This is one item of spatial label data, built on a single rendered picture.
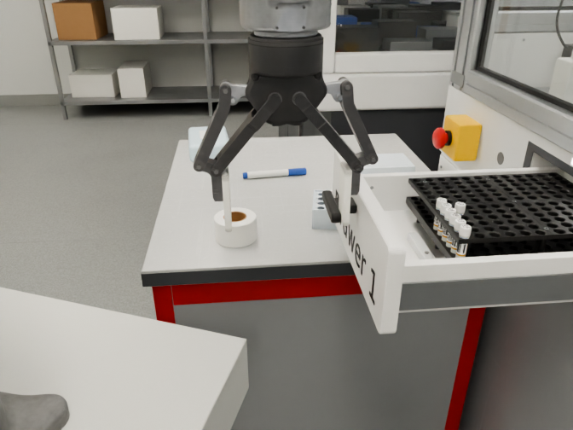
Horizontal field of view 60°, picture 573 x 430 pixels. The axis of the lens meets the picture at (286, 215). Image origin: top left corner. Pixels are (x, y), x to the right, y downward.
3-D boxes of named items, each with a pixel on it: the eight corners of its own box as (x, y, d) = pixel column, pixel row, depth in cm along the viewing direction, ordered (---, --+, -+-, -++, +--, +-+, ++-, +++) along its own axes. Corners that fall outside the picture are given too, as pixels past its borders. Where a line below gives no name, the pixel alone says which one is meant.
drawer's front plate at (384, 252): (379, 337, 53) (389, 248, 48) (331, 214, 79) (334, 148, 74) (396, 336, 53) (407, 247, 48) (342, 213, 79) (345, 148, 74)
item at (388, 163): (357, 175, 108) (358, 168, 107) (349, 161, 116) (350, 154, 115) (414, 173, 109) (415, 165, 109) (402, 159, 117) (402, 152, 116)
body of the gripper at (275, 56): (243, 37, 45) (247, 135, 50) (335, 35, 46) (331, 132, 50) (241, 27, 52) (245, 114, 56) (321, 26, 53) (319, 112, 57)
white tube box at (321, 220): (311, 229, 87) (312, 209, 85) (313, 207, 94) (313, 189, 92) (383, 231, 86) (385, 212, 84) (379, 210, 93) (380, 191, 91)
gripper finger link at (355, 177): (348, 149, 56) (373, 148, 56) (346, 189, 58) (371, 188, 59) (350, 153, 55) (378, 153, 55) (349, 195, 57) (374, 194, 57)
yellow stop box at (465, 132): (450, 162, 93) (456, 124, 90) (436, 149, 100) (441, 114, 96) (476, 161, 94) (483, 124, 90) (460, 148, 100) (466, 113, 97)
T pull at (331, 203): (331, 225, 59) (332, 214, 58) (321, 198, 65) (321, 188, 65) (361, 223, 59) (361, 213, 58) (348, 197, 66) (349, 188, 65)
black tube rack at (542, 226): (450, 287, 58) (459, 239, 55) (403, 217, 74) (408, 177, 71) (627, 276, 60) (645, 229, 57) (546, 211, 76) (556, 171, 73)
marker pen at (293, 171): (243, 180, 106) (243, 173, 105) (242, 177, 107) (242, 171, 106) (306, 176, 108) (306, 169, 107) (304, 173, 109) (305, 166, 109)
